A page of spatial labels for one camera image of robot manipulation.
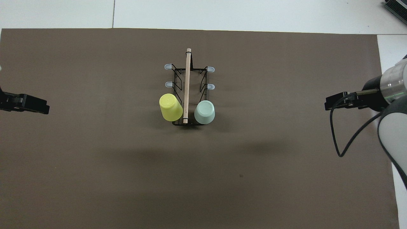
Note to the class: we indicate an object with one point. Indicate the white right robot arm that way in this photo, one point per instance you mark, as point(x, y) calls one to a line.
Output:
point(391, 130)

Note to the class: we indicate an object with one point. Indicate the yellow plastic cup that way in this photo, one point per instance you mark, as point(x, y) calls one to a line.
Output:
point(171, 108)

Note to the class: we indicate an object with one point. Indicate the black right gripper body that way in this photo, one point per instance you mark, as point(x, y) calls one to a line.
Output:
point(372, 95)

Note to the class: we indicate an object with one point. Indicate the grey ribbed device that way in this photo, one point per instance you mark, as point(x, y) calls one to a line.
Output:
point(396, 7)

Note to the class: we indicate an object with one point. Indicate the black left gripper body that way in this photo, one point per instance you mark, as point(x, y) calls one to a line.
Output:
point(9, 101)

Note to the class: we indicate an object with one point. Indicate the pale green plastic cup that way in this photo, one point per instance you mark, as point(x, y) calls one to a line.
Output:
point(205, 112)

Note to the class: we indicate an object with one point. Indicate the brown table mat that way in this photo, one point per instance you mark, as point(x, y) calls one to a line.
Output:
point(127, 165)

